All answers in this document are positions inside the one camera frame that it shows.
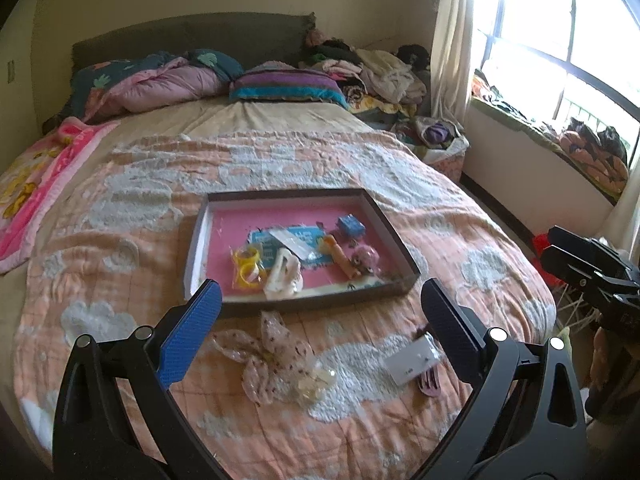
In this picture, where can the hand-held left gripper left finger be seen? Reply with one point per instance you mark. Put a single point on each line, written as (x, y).
(192, 330)

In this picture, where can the person's right hand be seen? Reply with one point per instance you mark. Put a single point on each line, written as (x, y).
(615, 365)

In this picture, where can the window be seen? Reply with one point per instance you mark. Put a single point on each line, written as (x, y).
(540, 5)

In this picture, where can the beige bed sheet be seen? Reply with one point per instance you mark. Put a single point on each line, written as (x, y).
(280, 116)

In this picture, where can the small blue box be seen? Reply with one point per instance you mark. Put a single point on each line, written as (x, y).
(350, 226)

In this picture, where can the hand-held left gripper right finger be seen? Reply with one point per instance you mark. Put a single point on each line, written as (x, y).
(450, 325)

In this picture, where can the green windowsill pad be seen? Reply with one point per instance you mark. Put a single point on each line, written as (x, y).
(525, 130)

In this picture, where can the pink and blue comforter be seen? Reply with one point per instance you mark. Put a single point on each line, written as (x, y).
(165, 85)

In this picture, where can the orange cloud pattern blanket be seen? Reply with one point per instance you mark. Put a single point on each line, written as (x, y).
(125, 240)

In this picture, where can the small white earring card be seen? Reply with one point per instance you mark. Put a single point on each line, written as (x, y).
(410, 362)

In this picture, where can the pile of clothes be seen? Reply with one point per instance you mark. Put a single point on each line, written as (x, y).
(380, 75)

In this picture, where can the white curtain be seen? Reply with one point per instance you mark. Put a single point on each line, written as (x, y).
(452, 45)

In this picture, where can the shallow brown cardboard box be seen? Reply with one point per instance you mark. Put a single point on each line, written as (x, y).
(310, 302)

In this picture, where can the patterned orange cloth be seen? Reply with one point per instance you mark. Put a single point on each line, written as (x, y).
(595, 155)

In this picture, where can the maroon hair clip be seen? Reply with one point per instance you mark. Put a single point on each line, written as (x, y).
(431, 386)

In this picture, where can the red plastic bag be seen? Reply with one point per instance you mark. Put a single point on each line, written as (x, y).
(542, 247)

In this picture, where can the wall switch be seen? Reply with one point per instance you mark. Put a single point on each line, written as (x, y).
(11, 71)

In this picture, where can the clothes basket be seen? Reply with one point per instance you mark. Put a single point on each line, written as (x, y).
(440, 140)

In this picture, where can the white hair clip packet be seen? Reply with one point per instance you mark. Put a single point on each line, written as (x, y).
(282, 275)

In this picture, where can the pink cartoon blanket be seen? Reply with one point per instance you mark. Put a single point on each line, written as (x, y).
(45, 185)

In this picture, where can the dark green headboard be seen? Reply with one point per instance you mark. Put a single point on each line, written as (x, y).
(190, 35)

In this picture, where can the striped purple pillow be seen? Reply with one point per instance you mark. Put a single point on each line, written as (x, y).
(285, 87)

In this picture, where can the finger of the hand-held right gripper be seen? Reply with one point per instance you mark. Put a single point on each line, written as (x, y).
(570, 265)
(570, 239)

